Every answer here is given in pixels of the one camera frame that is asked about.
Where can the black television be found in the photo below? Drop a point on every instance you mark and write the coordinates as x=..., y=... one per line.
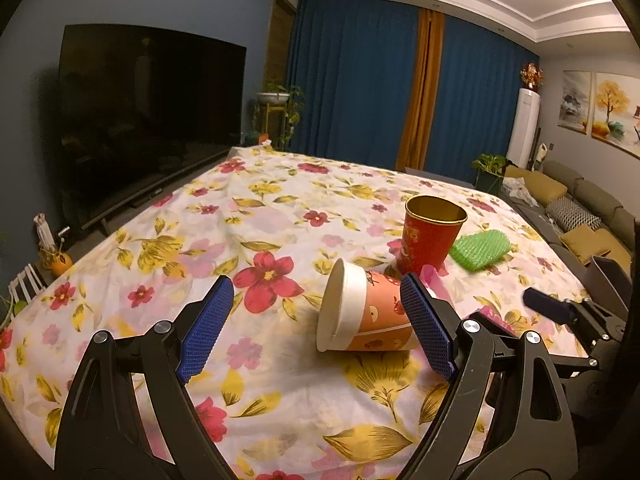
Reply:
x=150, y=120

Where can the plant on gold stand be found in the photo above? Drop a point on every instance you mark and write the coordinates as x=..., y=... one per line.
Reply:
x=274, y=100

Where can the green foam fruit net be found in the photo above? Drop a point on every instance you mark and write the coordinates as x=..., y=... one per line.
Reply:
x=480, y=251

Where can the green potted plant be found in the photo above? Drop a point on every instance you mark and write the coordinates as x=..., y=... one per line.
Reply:
x=490, y=165

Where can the black white patterned cushion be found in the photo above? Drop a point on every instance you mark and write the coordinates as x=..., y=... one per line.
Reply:
x=572, y=214

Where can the orange printed paper cup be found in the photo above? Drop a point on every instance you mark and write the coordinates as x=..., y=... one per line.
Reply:
x=370, y=317

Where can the grey landscape painting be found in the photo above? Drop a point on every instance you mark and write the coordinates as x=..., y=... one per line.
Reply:
x=575, y=102

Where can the white slatted rack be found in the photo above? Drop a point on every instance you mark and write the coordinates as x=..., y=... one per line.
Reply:
x=27, y=282

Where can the white cloth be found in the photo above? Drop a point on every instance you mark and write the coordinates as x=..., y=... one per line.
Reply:
x=517, y=190

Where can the floral tablecloth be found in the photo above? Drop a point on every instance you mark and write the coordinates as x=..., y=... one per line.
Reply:
x=250, y=240

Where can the white standing air conditioner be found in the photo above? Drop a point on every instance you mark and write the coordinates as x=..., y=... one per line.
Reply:
x=524, y=125

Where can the red gold flower decoration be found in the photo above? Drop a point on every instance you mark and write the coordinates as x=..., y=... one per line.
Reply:
x=531, y=76

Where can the brown wooden door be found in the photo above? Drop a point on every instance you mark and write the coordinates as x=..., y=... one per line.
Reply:
x=277, y=35

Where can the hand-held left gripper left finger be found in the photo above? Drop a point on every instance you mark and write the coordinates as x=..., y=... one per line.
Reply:
x=205, y=330

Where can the grey green sofa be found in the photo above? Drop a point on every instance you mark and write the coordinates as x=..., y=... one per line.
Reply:
x=590, y=185

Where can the orange curtain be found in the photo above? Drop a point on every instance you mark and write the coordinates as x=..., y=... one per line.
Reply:
x=422, y=95

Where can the blue curtain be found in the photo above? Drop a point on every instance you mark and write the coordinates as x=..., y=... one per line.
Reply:
x=350, y=80
x=475, y=105

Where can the yellow tree painting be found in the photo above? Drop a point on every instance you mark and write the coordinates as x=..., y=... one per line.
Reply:
x=617, y=110

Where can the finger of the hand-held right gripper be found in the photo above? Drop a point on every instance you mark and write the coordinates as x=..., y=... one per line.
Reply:
x=550, y=306
x=575, y=364

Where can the red paper cup gold rim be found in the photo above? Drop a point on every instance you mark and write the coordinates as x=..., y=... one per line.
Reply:
x=425, y=245

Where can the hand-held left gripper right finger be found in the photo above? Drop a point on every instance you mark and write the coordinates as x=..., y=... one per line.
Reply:
x=430, y=330

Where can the yellow cushion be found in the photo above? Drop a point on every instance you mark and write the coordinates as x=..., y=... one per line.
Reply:
x=592, y=242
x=545, y=187

